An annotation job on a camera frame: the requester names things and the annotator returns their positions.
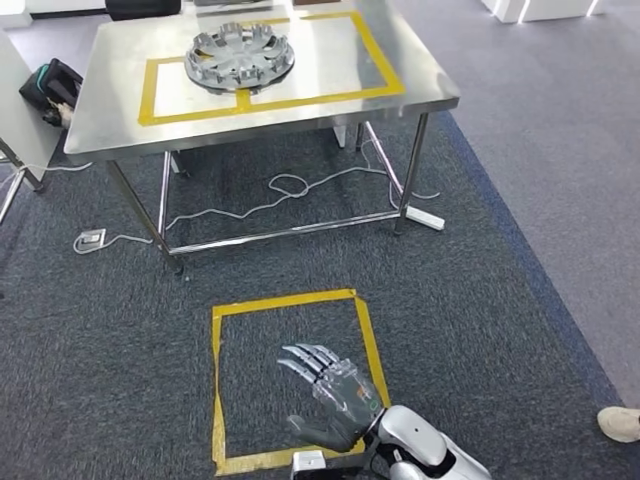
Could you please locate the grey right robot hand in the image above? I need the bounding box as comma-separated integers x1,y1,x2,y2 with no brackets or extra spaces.
276,343,386,455

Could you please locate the silver plastic wheel cover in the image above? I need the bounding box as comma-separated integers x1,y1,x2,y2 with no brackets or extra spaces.
185,21,296,94

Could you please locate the stainless steel workbench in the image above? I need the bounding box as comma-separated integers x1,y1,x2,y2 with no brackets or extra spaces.
63,0,461,276

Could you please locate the yellow floor tape square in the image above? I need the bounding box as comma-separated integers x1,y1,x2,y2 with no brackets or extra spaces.
211,288,392,477

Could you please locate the white power strip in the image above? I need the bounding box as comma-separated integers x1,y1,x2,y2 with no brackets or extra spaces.
405,205,446,232

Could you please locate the large yellow tape rectangle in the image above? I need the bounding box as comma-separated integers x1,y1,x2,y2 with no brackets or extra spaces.
138,9,407,127

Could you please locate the person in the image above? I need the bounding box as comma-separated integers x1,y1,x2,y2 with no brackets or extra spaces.
597,405,640,444

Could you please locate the grey floor socket box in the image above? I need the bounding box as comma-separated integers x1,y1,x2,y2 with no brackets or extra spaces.
73,228,107,256

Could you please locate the black bag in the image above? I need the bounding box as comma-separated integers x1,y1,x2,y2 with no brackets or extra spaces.
19,58,85,129

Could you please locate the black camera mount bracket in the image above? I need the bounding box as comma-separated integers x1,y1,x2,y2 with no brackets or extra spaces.
325,437,381,480

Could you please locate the white floor cable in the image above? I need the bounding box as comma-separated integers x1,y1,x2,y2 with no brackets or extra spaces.
73,135,441,256

